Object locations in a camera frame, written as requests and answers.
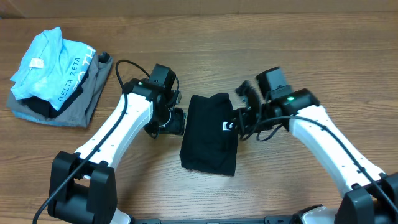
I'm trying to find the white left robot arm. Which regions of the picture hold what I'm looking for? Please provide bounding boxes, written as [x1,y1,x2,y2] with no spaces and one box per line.
[41,64,185,224]

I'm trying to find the black t-shirt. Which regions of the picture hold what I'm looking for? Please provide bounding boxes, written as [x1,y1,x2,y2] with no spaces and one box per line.
[180,93,238,176]

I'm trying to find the folded light blue shirt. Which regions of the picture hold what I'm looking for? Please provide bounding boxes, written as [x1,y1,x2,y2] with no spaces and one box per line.
[11,27,96,111]

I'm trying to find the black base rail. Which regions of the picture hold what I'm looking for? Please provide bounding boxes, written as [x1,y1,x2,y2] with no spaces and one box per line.
[131,215,295,224]

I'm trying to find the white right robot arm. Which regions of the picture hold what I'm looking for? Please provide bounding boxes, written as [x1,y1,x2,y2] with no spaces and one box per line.
[227,67,397,224]

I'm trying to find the folded grey shirt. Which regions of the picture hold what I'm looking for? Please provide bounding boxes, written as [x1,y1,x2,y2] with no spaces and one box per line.
[7,52,113,128]

